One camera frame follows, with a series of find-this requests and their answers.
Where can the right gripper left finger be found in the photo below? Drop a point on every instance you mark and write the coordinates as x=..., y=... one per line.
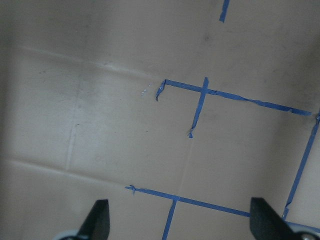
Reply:
x=96, y=225

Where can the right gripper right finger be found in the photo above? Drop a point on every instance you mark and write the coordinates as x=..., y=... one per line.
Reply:
x=266, y=224

